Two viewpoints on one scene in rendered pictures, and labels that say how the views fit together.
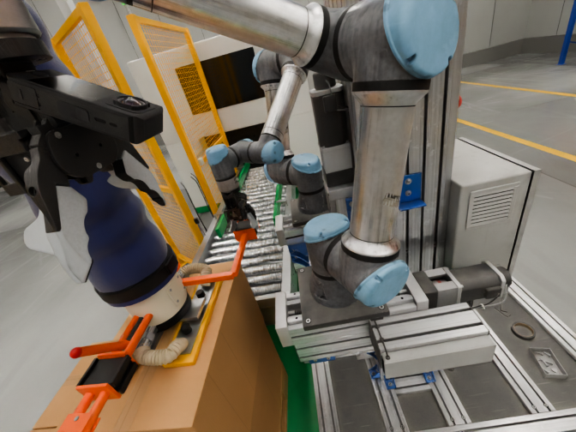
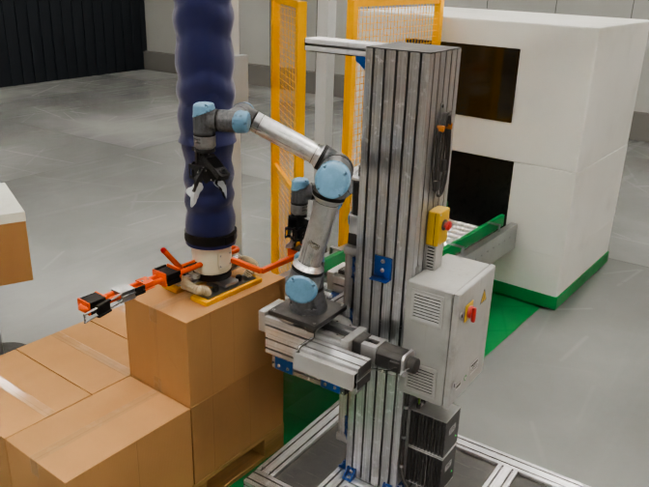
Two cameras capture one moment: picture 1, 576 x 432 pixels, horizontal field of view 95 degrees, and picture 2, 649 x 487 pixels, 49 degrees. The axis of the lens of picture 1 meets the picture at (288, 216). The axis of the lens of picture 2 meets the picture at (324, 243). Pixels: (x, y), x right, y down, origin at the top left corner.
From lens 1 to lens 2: 2.19 m
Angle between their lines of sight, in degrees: 27
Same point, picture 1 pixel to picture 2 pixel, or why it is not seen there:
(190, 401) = (192, 316)
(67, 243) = (194, 195)
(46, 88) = (209, 161)
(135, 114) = (221, 175)
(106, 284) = (191, 228)
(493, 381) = not seen: outside the picture
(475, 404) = not seen: outside the picture
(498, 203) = (430, 307)
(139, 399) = (170, 303)
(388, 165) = (313, 226)
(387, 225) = (308, 256)
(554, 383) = not seen: outside the picture
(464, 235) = (409, 324)
